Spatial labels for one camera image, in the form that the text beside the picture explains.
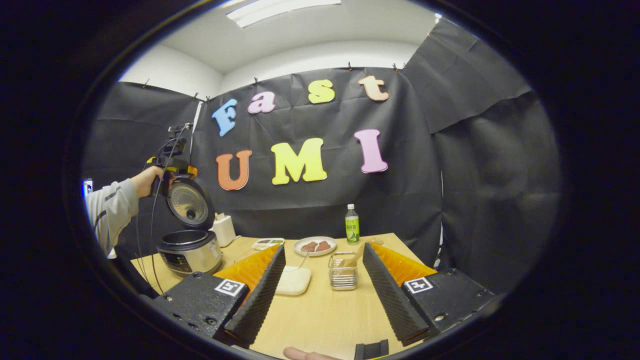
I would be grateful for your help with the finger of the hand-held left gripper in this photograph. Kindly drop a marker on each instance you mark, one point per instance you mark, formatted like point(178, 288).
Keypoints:
point(184, 171)

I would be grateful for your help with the wooden spoon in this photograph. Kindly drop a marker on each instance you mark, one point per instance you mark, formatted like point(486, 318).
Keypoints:
point(356, 257)

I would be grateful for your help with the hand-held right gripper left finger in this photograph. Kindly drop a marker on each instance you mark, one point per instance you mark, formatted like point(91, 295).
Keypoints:
point(257, 305)

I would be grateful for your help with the white round plate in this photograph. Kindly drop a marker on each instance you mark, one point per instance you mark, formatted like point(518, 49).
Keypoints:
point(300, 251)

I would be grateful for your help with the white rice container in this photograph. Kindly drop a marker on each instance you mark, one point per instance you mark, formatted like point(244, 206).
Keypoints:
point(295, 281)

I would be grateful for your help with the large ceiling light panel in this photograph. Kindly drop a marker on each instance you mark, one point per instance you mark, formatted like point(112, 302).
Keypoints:
point(282, 10)

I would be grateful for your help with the black table clamp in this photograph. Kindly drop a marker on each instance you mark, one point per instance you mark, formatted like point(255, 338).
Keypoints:
point(371, 350)

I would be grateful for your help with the white toaster with bread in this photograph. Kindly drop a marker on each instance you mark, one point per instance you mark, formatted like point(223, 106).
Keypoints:
point(224, 231)

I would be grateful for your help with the dark grey rice cooker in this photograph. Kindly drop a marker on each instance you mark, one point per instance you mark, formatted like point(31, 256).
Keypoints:
point(190, 255)

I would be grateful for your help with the computer monitor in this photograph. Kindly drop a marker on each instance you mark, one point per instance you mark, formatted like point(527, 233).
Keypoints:
point(88, 187)

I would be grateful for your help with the green drink bottle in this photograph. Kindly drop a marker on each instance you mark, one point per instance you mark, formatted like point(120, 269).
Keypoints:
point(352, 227)

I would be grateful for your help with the brown meat piece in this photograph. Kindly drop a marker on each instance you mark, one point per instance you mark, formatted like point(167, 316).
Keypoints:
point(324, 245)
point(309, 247)

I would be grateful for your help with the white divided grain dish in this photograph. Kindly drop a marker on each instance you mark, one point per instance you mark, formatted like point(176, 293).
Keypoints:
point(267, 244)

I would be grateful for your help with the black backdrop cloth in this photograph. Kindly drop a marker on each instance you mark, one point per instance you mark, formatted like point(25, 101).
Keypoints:
point(400, 190)

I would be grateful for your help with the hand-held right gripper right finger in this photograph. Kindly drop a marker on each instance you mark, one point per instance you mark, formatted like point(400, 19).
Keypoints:
point(395, 305)

